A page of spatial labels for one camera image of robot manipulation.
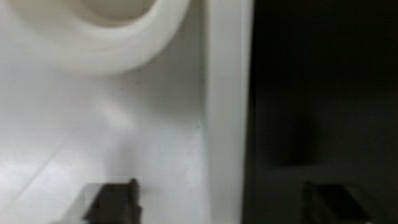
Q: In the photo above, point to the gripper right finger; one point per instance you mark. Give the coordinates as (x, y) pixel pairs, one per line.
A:
(331, 206)

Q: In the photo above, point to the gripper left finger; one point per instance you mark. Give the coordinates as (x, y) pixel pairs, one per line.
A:
(116, 207)

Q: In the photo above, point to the white square tabletop tray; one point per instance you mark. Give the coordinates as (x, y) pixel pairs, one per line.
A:
(123, 107)

